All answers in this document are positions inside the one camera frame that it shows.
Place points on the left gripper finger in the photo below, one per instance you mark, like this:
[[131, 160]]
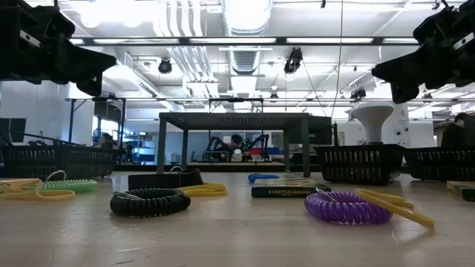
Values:
[[92, 87], [81, 63]]

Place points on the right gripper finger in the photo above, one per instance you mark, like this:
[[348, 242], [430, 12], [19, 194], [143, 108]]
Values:
[[401, 93], [412, 68]]

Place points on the black plastic mesh basket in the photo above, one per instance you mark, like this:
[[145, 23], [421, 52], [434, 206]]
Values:
[[55, 161], [356, 163], [441, 163]]

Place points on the green coil wristband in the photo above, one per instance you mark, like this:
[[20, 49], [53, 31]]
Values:
[[74, 185]]

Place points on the yellow rubber band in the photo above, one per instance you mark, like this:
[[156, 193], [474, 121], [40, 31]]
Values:
[[208, 193], [71, 195], [425, 220], [215, 184], [15, 195]]

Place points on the large purple coil wristband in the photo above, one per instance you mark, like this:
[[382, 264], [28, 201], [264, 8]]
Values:
[[345, 213]]

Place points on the black coil wristband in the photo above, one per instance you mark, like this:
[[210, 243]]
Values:
[[148, 207]]

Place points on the blue coil wristband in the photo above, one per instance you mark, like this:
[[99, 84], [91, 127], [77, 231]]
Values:
[[259, 178]]

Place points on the black background robot arm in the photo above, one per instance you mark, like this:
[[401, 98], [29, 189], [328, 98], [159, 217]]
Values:
[[264, 141], [215, 144]]

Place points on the white mushroom-shaped lamp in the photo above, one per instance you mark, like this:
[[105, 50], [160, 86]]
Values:
[[372, 115]]

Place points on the person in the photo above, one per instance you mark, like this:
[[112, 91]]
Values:
[[236, 140], [454, 137], [107, 140]]

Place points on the black background monitor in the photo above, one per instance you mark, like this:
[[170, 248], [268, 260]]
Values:
[[16, 130]]

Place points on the black background box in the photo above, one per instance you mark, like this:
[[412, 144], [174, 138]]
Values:
[[321, 130]]

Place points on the white background jar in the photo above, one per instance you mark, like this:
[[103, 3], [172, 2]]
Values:
[[237, 155]]

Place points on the dark background frame stand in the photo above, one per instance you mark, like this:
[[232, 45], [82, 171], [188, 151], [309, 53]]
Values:
[[71, 122]]

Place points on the black ceiling camera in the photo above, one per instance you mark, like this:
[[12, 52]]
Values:
[[358, 94], [295, 57], [165, 66]]

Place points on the black aluminium table frame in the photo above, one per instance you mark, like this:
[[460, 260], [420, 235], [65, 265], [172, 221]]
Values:
[[222, 168]]

